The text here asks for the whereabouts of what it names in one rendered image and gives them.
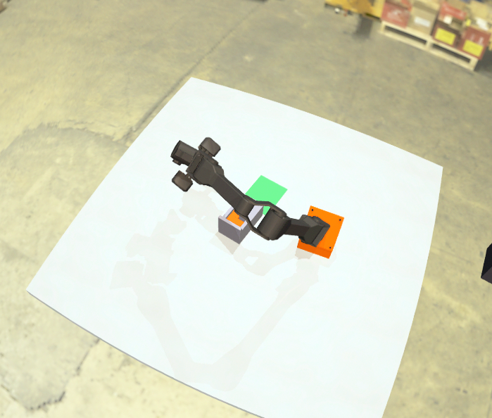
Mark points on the orange l-shaped part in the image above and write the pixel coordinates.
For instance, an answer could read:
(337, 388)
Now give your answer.
(235, 219)

